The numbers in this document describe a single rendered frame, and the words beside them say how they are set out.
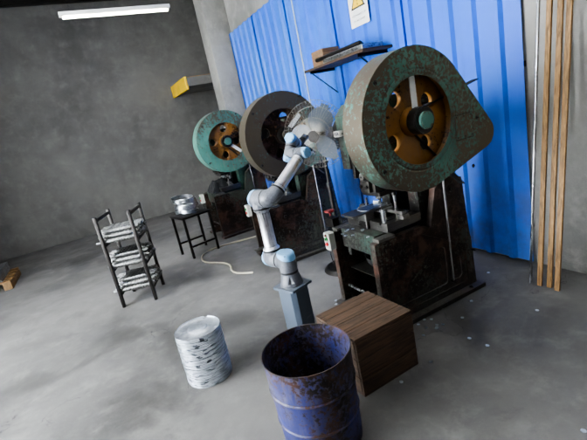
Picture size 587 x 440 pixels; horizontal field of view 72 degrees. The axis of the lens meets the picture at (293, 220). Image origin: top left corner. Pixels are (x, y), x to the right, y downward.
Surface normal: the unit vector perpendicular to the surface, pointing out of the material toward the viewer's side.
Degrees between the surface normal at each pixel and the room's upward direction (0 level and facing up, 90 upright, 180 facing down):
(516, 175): 90
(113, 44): 90
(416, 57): 90
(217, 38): 90
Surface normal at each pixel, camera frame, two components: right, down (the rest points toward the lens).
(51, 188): 0.46, 0.14
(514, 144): -0.87, 0.29
